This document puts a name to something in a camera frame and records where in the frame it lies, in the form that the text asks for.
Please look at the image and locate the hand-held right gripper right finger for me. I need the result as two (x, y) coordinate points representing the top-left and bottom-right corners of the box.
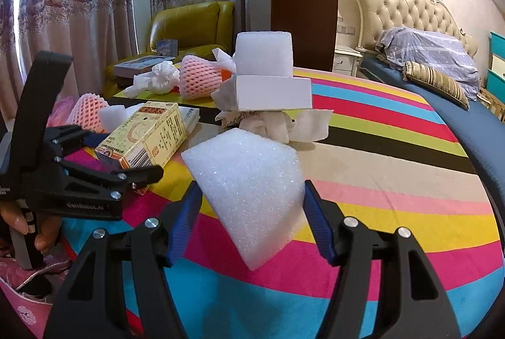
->
(304, 180), (462, 339)

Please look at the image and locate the yellow medicine box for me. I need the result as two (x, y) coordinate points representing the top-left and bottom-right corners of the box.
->
(95, 101), (187, 169)

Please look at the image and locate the pink lined trash bin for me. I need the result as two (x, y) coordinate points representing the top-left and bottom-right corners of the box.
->
(46, 96), (76, 126)

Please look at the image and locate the thick white book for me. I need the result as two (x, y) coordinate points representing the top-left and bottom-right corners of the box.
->
(114, 55), (176, 78)

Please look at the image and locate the crumpled white paper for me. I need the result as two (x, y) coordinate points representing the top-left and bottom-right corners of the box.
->
(212, 47), (237, 73)

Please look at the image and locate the pink floral cloth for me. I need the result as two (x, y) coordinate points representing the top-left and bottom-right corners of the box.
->
(0, 236), (85, 339)

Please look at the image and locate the thin white foam sheet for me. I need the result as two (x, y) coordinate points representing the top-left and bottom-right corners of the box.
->
(98, 105), (139, 134)

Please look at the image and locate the white foam wedge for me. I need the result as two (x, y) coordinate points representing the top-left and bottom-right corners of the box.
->
(181, 128), (306, 272)

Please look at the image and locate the white printed paper bag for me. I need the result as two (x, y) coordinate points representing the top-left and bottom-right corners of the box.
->
(214, 108), (257, 128)

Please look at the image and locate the teal storage drawer stack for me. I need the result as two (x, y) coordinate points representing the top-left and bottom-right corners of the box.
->
(486, 32), (505, 95)

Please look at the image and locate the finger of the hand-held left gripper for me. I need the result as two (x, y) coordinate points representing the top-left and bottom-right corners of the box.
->
(43, 124), (110, 155)
(59, 158), (165, 202)

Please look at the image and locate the white plastic bag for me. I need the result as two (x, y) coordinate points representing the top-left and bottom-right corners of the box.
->
(125, 61), (181, 97)

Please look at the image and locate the white cardboard box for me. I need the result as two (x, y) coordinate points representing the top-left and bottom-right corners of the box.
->
(219, 75), (313, 112)

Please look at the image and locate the small white carton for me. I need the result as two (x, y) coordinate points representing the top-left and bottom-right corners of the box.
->
(179, 105), (201, 134)

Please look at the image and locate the bed with blue sheet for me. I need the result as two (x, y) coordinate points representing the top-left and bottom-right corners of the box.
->
(357, 57), (505, 205)

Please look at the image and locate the person's left hand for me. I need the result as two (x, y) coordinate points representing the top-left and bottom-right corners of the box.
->
(0, 200), (61, 255)

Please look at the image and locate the yellow leather armchair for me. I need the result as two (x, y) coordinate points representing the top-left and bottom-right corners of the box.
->
(103, 1), (235, 95)

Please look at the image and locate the pink foam fruit net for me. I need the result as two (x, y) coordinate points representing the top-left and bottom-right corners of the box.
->
(66, 94), (109, 133)
(179, 55), (223, 100)

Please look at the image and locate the brown striped pillow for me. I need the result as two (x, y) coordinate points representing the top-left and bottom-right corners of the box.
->
(402, 61), (470, 111)

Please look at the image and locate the beige tufted headboard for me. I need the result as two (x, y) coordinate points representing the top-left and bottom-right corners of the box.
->
(355, 0), (479, 59)

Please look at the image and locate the striped round table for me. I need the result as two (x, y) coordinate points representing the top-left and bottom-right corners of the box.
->
(39, 66), (505, 339)

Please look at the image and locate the white foam block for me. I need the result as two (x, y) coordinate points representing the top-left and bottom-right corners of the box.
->
(234, 32), (294, 78)

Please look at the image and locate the grey striped blanket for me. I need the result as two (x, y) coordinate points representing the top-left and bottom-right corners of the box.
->
(375, 27), (480, 100)

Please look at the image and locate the white nightstand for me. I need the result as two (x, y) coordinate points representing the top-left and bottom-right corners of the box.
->
(332, 45), (363, 77)

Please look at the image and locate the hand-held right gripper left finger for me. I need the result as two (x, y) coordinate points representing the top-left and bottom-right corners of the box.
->
(43, 183), (204, 339)

